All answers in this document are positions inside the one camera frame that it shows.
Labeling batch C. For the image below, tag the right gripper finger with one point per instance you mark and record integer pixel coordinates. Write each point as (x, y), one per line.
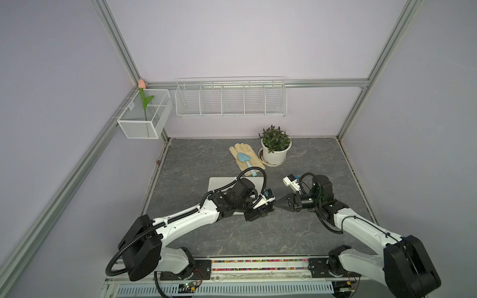
(286, 207)
(287, 199)

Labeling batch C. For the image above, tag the silver laptop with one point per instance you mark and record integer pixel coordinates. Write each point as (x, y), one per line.
(217, 182)

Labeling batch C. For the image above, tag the white wire wall shelf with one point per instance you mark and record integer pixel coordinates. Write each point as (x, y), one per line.
(231, 97)

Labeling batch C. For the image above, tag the white plant pot saucer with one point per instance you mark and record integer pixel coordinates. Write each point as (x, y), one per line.
(260, 155)

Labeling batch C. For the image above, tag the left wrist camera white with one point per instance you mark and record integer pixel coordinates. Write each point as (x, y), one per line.
(265, 199)

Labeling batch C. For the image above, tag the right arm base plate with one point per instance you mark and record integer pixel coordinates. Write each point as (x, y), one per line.
(322, 267)

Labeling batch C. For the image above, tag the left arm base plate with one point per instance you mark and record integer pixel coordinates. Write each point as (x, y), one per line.
(201, 270)

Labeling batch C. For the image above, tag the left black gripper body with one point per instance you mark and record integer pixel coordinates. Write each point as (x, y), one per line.
(251, 214)

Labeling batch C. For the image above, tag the white pot with green plant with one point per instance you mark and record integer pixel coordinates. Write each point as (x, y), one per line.
(275, 143)

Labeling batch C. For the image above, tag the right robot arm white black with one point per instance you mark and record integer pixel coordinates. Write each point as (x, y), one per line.
(400, 263)

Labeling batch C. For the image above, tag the artificial pink tulip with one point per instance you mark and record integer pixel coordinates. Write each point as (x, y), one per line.
(145, 99)

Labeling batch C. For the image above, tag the light blue garden trowel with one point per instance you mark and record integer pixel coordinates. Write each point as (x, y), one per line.
(245, 158)

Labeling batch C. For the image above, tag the white mesh wall basket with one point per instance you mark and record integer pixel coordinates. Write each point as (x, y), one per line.
(132, 119)

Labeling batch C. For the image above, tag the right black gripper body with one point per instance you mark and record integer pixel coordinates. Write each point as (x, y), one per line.
(305, 202)

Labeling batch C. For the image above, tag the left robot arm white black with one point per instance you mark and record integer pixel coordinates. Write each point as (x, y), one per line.
(145, 247)

